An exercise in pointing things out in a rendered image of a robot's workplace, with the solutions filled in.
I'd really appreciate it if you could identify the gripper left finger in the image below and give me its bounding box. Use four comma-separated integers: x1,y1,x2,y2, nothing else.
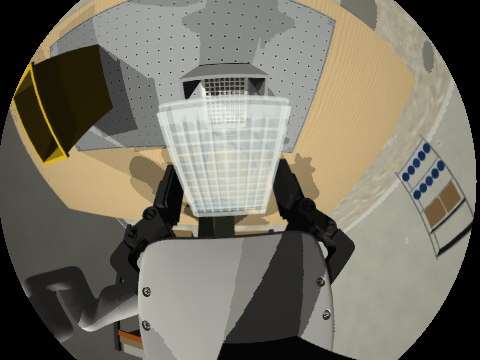
110,165,184,296

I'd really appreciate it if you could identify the yellow box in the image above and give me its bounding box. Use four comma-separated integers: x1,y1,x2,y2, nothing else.
12,44,113,166

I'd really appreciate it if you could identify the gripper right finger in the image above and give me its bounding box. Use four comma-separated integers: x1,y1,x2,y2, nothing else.
273,159,355,284

